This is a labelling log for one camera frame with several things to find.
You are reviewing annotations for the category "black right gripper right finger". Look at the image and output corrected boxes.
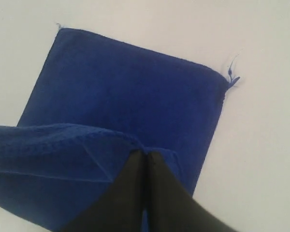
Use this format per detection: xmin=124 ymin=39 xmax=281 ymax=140
xmin=147 ymin=152 xmax=234 ymax=232

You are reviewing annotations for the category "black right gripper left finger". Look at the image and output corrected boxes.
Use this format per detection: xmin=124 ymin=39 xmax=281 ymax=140
xmin=62 ymin=150 xmax=145 ymax=232

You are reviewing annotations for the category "blue towel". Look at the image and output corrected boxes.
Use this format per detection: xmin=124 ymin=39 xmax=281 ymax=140
xmin=0 ymin=28 xmax=236 ymax=232

